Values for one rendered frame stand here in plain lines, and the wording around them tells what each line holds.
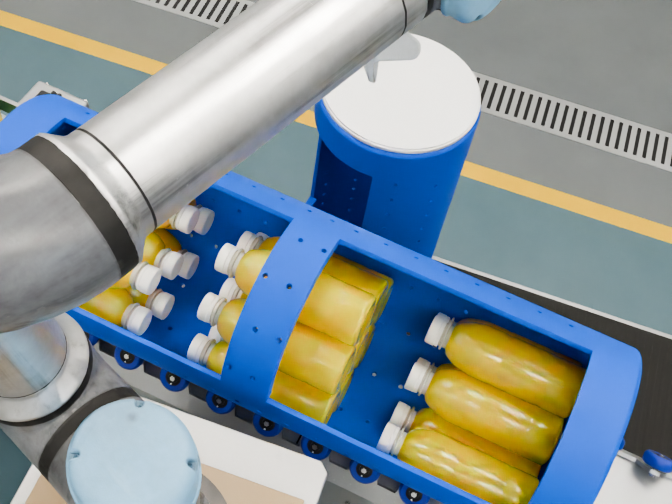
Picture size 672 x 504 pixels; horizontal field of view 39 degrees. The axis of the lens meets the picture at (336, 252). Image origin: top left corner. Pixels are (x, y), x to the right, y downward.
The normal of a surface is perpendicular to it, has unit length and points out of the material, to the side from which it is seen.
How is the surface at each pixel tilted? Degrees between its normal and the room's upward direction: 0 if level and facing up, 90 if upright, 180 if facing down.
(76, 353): 38
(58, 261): 59
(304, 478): 0
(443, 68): 0
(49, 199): 18
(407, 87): 0
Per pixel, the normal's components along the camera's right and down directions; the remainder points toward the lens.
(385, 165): -0.15, 0.81
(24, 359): 0.69, 0.63
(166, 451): 0.20, -0.49
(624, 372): 0.21, -0.72
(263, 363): -0.30, 0.33
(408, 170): 0.12, 0.83
